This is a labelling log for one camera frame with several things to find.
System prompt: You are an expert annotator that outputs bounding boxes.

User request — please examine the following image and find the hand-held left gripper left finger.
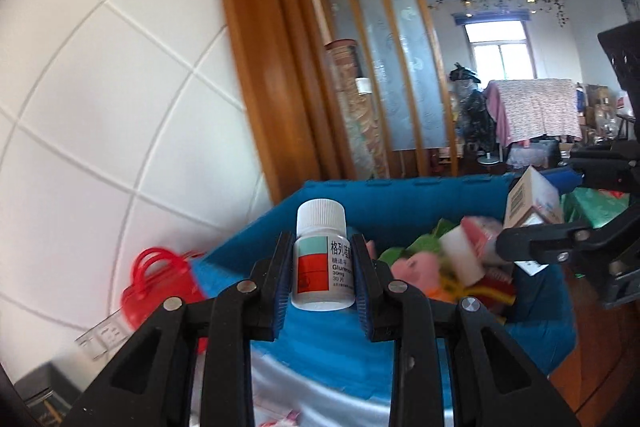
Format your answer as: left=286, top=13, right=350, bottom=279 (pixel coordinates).
left=59, top=231, right=296, bottom=427

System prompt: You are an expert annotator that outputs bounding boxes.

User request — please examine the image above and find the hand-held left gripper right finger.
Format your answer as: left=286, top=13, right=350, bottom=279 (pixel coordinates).
left=350, top=233, right=582, bottom=427

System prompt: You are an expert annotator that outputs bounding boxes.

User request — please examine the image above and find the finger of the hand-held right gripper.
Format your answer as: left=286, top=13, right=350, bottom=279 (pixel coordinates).
left=495, top=207, right=640, bottom=310
left=545, top=139, right=640, bottom=194

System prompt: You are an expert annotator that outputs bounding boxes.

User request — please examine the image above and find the white blue medicine box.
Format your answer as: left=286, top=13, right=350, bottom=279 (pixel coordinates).
left=502, top=166, right=566, bottom=278

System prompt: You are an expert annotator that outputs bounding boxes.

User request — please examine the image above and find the white medicine bottle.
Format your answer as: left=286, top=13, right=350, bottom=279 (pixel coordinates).
left=291, top=199, right=357, bottom=312

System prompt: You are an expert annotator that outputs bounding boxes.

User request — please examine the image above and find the blue plastic crate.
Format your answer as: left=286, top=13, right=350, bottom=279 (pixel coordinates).
left=192, top=172, right=581, bottom=403

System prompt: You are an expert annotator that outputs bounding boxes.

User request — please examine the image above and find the green box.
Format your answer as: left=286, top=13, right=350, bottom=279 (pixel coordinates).
left=562, top=187, right=632, bottom=229

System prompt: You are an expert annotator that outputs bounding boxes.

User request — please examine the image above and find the large pink plush toy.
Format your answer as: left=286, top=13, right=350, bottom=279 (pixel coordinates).
left=391, top=251, right=442, bottom=294

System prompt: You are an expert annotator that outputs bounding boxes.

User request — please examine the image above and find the floral pink cloth cover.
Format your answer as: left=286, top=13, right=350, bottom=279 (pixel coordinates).
left=483, top=78, right=584, bottom=148

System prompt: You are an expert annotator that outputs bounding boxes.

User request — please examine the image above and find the window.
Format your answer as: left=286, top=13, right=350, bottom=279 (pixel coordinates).
left=452, top=11, right=537, bottom=81

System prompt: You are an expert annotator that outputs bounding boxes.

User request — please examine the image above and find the red plastic toy case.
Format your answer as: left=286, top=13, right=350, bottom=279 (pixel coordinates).
left=122, top=247, right=209, bottom=354

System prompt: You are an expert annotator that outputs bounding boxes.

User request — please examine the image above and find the dark clothes pile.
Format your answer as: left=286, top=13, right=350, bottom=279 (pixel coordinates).
left=448, top=63, right=497, bottom=159

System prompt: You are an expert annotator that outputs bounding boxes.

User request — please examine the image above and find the rolled patterned carpet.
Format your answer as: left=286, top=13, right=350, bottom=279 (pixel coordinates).
left=324, top=38, right=392, bottom=181

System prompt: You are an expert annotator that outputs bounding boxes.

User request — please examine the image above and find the wood framed glass partition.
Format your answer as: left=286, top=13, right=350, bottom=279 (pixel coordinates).
left=304, top=0, right=459, bottom=181

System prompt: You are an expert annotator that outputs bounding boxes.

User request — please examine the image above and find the black gift box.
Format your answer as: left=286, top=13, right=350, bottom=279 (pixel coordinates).
left=14, top=363, right=77, bottom=427

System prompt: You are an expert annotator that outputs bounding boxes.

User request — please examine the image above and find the white wall socket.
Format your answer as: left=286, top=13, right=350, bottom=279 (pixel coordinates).
left=75, top=311, right=132, bottom=359

